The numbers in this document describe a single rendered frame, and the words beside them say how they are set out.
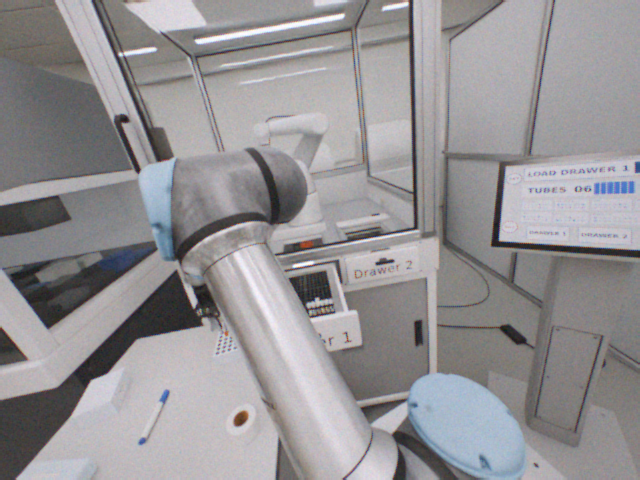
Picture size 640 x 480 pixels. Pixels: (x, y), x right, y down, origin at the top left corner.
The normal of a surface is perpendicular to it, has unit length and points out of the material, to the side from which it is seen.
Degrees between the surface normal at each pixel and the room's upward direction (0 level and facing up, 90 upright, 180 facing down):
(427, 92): 90
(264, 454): 0
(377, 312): 90
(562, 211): 50
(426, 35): 90
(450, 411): 8
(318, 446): 56
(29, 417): 90
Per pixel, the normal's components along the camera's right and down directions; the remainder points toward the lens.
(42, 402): 0.08, 0.36
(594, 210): -0.54, -0.29
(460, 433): -0.06, -0.96
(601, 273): -0.56, 0.39
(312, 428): -0.06, -0.22
